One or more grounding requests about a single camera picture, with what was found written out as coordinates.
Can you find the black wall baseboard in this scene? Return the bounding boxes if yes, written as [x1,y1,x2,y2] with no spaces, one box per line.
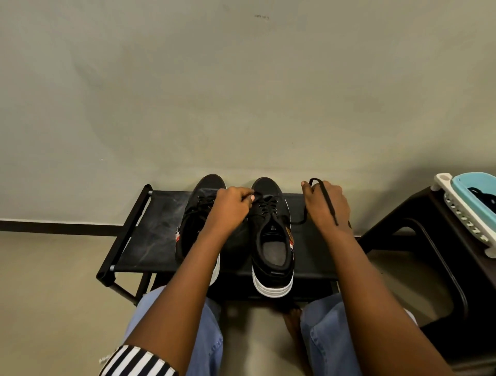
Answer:
[0,219,125,237]

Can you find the black item in tub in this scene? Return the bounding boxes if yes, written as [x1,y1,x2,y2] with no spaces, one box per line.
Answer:
[468,187,496,214]

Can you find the person's right hand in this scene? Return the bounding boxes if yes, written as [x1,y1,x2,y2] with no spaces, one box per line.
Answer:
[301,180,352,235]

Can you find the person's left hand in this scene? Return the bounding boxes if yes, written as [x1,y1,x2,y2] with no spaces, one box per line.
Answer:
[211,187,255,235]

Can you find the dark brown plastic stool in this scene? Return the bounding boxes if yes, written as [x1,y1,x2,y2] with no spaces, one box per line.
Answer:
[356,186,496,376]

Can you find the light blue plastic tub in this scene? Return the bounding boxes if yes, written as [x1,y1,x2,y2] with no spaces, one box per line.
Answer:
[451,172,496,226]

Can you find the black white striped sleeve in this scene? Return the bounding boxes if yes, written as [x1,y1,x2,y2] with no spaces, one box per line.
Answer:
[99,345,179,376]

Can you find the black fabric shoe rack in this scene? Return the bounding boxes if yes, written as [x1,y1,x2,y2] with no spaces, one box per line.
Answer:
[96,184,362,307]

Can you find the person's right forearm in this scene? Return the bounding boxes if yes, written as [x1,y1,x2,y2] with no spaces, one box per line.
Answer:
[320,228,459,376]

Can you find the black sneaker white sole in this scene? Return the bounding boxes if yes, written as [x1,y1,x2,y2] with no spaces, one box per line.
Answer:
[248,177,296,299]
[175,174,228,287]

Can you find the black shoelace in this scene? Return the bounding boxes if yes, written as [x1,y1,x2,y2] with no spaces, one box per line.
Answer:
[291,178,352,229]

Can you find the person's left forearm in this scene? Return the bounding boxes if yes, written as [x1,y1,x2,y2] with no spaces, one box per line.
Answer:
[124,226,243,367]

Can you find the white plastic basket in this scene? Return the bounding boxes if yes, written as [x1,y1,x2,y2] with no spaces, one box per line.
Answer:
[431,173,496,259]

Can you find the blue jeans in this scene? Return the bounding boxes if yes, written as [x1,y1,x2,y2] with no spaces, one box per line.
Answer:
[123,286,419,376]

